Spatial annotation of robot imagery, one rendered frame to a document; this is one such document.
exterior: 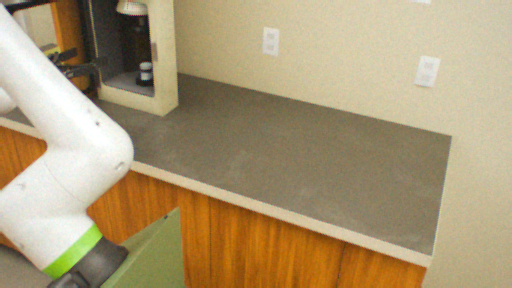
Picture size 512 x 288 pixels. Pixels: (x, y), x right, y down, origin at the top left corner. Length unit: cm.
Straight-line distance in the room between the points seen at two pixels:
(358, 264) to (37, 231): 89
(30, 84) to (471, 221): 175
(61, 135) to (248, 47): 125
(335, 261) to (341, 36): 87
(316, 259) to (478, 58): 90
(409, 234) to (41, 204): 93
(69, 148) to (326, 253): 84
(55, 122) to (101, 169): 11
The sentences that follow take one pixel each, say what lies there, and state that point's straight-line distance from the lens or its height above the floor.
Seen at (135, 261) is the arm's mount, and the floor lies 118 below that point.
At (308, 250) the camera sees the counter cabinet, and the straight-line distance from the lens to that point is 142.
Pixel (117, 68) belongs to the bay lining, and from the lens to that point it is 196.
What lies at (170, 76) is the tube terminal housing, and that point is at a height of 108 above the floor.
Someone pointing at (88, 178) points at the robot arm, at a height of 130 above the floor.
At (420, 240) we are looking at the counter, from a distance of 132.
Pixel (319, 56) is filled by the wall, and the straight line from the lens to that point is 187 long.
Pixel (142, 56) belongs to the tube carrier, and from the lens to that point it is 181.
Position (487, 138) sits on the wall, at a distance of 190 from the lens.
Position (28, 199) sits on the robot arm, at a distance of 88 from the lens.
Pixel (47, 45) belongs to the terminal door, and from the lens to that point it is 175.
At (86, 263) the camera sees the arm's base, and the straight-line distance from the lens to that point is 90.
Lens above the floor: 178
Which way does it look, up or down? 32 degrees down
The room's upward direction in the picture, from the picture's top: 2 degrees clockwise
